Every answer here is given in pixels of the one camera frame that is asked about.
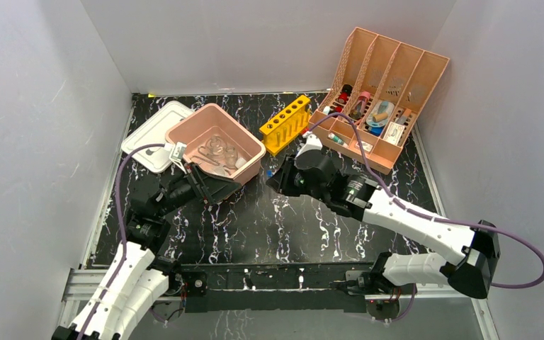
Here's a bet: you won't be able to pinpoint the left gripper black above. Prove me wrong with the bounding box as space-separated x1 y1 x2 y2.
156 161 242 217

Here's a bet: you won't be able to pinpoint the metal wire tongs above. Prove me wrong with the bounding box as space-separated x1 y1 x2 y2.
189 146 226 166

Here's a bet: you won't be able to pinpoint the clear glass bottle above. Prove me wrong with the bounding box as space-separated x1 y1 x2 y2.
224 145 239 169

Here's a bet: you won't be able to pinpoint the pink plastic bin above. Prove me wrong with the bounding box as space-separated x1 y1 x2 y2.
164 103 266 185

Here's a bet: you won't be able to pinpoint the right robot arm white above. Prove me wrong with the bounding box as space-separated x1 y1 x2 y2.
266 150 499 299

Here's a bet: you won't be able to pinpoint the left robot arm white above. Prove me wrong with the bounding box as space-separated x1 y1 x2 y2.
52 163 241 339

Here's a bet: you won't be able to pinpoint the yellow test tube rack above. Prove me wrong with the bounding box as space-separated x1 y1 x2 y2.
259 95 311 157

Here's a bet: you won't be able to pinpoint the white bin lid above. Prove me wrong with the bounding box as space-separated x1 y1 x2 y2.
121 101 194 174

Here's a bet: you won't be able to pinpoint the green white tube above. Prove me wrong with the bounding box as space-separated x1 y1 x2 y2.
328 132 345 145

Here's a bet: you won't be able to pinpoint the pink desk organizer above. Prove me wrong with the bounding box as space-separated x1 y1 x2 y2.
309 28 450 174

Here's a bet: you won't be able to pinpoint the red black bottle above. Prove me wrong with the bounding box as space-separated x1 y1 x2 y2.
336 84 353 106

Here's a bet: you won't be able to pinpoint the white label box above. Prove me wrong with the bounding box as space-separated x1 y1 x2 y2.
382 122 405 146

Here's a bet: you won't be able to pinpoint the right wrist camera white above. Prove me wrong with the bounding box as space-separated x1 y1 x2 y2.
295 131 323 157

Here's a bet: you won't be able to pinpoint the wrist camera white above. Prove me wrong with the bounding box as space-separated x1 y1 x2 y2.
295 131 323 157
166 142 187 164

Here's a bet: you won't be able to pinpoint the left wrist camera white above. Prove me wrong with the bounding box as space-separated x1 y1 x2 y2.
166 142 187 164

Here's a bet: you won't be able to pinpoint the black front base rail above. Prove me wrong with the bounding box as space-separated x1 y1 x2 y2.
180 262 389 313

